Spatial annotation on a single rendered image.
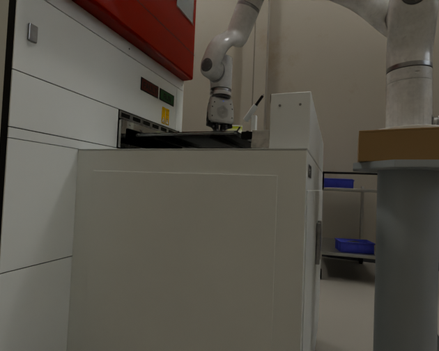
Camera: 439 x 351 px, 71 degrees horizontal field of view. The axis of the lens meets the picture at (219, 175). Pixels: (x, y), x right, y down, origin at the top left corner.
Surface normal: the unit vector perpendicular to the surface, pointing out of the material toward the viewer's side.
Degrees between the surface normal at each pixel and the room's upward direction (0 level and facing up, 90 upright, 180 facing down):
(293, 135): 90
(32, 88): 90
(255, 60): 90
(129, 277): 90
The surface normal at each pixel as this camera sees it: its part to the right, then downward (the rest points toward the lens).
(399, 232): -0.67, -0.05
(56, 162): 0.94, 0.03
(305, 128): -0.35, -0.04
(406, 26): -0.49, 0.58
